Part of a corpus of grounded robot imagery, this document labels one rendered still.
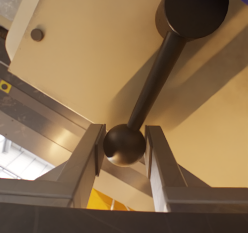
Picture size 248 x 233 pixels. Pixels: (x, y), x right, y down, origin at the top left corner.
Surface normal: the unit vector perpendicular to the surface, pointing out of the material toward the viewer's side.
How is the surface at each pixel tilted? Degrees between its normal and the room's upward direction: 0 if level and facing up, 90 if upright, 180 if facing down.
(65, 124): 90
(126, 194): 90
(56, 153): 90
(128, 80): 90
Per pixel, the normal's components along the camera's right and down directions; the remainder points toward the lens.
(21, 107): -0.04, 0.27
